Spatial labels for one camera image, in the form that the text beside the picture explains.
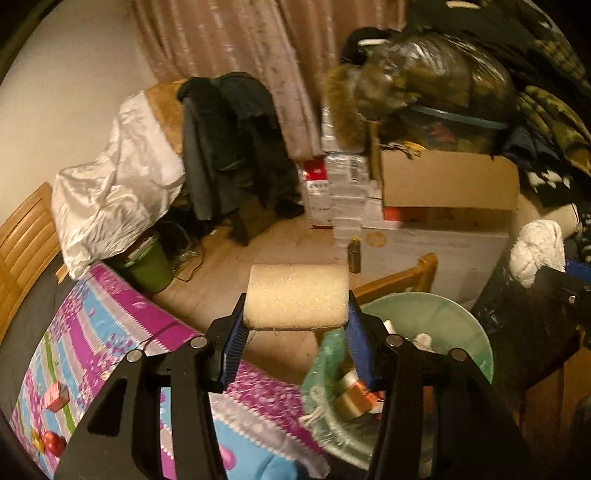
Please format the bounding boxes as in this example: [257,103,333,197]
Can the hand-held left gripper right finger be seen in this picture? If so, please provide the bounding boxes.
[346,291,539,480]

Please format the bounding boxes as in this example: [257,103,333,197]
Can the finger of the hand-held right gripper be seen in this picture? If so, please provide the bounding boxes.
[536,258,591,308]

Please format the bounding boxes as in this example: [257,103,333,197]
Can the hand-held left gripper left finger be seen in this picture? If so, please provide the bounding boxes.
[53,293,247,480]

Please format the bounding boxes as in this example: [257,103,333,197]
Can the beige foam sponge block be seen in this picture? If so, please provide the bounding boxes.
[244,263,350,332]

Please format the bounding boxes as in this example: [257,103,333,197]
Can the bin with green bag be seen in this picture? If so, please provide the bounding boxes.
[301,292,495,472]

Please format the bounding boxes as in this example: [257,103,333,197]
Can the black plastic bag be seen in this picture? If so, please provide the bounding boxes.
[475,272,583,402]

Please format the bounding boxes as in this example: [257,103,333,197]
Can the wooden chair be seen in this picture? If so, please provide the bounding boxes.
[314,253,438,347]

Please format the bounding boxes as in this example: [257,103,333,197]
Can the brown glass bottle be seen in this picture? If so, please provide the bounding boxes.
[347,235,362,274]

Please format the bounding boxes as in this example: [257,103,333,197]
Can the green bucket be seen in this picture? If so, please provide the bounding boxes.
[121,235,175,294]

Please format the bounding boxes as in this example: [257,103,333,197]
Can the large white cardboard box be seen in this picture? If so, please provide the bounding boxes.
[360,208,511,310]

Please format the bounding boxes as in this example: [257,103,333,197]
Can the floral striped bedsheet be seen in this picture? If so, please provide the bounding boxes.
[9,263,333,480]

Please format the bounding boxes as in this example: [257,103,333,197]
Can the brown wooden stool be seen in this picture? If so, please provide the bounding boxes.
[231,194,278,247]

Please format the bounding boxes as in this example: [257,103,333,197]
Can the brown cardboard box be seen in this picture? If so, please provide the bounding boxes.
[367,120,520,222]

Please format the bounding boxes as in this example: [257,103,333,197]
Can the dark plaid blanket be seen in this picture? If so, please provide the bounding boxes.
[512,28,591,176]

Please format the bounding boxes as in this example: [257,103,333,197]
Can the stack of white boxes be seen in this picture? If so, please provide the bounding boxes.
[320,106,386,264]

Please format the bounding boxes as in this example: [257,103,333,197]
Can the red and white box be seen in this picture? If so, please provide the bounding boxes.
[298,157,335,229]

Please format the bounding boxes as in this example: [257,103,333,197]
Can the pink tissue pack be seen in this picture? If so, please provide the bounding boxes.
[44,383,70,412]

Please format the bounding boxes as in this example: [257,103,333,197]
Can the dark grey coat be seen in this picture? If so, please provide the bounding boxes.
[178,78,232,222]

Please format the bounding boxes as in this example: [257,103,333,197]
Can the red apple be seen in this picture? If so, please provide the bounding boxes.
[41,431,68,455]

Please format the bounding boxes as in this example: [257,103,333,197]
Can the white satin cover cloth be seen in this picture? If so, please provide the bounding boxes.
[51,90,188,280]

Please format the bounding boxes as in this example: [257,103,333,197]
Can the dark grey mattress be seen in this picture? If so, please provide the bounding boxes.
[0,258,93,361]

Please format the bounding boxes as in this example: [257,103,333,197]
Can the black jacket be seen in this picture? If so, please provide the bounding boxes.
[217,71,305,220]

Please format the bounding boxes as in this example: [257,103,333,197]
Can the clear bag of clothes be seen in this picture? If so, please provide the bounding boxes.
[360,34,518,153]

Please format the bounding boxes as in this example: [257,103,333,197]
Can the wooden headboard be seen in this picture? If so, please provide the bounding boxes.
[0,181,63,287]

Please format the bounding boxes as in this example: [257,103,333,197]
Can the fur collar coat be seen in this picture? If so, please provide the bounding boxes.
[320,65,384,148]

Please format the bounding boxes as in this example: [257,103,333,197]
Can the tan board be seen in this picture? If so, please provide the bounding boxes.
[145,78,195,155]

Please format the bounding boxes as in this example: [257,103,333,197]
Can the pink brown curtain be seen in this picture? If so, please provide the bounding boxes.
[131,0,416,162]

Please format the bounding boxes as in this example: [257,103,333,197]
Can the black hat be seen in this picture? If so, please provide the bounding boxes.
[339,27,393,63]

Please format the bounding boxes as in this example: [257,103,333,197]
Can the tangled black cables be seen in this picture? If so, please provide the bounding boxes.
[166,217,208,284]

